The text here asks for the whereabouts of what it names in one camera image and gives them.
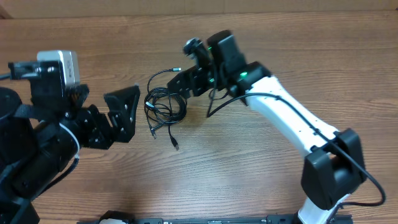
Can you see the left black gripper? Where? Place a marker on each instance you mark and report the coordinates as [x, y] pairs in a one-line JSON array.
[[100, 135]]

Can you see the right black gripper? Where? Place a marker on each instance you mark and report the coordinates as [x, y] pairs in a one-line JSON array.
[[183, 79]]

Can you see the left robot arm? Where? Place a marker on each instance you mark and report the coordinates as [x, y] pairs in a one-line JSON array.
[[40, 147]]

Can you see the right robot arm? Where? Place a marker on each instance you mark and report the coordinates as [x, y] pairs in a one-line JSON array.
[[333, 159]]

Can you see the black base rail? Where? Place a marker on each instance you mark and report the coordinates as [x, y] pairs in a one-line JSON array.
[[121, 217]]

